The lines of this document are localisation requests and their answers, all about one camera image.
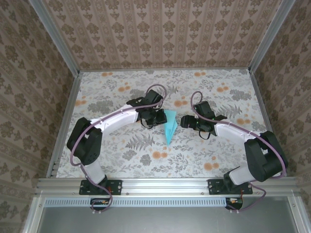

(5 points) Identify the long aluminium mounting rail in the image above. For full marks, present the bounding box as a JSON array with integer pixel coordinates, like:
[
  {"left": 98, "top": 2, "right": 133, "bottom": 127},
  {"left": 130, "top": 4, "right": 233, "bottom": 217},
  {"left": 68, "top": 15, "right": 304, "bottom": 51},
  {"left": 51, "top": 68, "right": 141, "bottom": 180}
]
[{"left": 35, "top": 176, "right": 301, "bottom": 196}]

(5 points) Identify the aluminium frame post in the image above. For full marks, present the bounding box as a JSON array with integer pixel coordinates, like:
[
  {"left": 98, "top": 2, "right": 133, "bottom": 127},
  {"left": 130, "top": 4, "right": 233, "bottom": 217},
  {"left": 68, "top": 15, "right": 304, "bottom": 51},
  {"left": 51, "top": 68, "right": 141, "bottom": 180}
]
[
  {"left": 248, "top": 0, "right": 296, "bottom": 73},
  {"left": 31, "top": 0, "right": 81, "bottom": 76}
]

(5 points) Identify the aluminium side rail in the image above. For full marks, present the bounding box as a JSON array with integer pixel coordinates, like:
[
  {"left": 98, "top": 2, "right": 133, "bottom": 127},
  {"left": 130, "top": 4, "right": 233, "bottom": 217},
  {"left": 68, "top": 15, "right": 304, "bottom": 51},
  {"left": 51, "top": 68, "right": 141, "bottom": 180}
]
[
  {"left": 249, "top": 69, "right": 288, "bottom": 177},
  {"left": 47, "top": 72, "right": 83, "bottom": 180}
]

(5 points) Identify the thin black right gripper cable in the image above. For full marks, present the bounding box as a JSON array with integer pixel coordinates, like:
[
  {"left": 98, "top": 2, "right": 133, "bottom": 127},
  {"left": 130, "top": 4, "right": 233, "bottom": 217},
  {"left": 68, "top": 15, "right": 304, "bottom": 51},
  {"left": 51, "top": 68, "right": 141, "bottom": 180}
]
[{"left": 198, "top": 127, "right": 211, "bottom": 140}]

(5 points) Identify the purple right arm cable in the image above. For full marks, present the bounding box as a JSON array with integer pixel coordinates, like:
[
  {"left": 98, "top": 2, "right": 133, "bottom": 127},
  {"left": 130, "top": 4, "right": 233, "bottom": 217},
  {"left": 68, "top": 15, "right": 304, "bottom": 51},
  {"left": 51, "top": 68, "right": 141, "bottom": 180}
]
[{"left": 190, "top": 91, "right": 285, "bottom": 215}]

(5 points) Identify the small black connector board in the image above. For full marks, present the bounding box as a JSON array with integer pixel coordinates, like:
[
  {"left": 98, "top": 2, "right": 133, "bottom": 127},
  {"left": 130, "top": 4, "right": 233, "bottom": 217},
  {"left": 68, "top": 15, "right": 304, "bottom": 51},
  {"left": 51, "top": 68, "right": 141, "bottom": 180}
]
[
  {"left": 90, "top": 198, "right": 113, "bottom": 211},
  {"left": 225, "top": 197, "right": 244, "bottom": 211}
]

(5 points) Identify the grey metal shelf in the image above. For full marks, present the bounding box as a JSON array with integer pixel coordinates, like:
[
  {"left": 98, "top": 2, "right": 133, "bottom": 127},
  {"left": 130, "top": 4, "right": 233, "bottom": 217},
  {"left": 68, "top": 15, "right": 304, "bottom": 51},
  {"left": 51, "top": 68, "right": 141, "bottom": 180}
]
[{"left": 23, "top": 196, "right": 311, "bottom": 233}]

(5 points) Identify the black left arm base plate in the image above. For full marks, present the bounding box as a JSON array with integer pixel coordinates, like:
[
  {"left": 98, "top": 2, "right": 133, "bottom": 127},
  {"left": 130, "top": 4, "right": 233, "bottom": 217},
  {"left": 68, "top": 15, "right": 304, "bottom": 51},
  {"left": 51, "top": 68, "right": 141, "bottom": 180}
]
[{"left": 79, "top": 179, "right": 123, "bottom": 196}]

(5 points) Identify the teal cloth piece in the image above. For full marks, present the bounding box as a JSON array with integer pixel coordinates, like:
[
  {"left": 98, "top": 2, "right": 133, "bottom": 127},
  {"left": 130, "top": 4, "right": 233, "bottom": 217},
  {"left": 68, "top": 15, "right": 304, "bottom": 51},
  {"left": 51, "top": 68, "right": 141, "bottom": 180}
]
[{"left": 162, "top": 108, "right": 178, "bottom": 146}]

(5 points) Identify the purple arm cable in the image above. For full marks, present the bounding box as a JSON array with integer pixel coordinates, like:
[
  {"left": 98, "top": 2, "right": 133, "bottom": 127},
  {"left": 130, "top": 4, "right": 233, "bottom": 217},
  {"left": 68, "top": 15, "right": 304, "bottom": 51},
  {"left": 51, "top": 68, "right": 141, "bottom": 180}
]
[
  {"left": 69, "top": 84, "right": 167, "bottom": 215},
  {"left": 190, "top": 91, "right": 285, "bottom": 215}
]

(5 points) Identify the floral tablecloth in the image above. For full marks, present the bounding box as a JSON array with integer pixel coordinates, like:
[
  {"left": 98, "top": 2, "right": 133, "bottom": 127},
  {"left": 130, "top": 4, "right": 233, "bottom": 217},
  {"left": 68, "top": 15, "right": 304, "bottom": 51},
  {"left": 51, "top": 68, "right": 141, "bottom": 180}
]
[{"left": 57, "top": 69, "right": 282, "bottom": 179}]

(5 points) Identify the slotted grey cable duct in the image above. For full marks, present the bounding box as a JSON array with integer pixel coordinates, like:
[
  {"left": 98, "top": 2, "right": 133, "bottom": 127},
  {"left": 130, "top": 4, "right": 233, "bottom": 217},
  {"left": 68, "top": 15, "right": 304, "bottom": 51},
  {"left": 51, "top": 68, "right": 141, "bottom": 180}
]
[{"left": 44, "top": 197, "right": 229, "bottom": 207}]

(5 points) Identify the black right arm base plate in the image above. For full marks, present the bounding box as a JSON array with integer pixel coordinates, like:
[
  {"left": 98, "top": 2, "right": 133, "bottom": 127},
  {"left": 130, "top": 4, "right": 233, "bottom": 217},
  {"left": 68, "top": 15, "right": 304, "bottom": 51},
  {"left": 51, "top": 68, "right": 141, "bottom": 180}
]
[{"left": 208, "top": 179, "right": 254, "bottom": 196}]

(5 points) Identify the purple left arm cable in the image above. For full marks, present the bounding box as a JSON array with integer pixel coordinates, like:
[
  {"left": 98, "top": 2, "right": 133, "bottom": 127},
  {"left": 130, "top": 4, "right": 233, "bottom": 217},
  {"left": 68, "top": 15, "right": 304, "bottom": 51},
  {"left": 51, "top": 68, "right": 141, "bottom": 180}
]
[{"left": 69, "top": 84, "right": 167, "bottom": 215}]

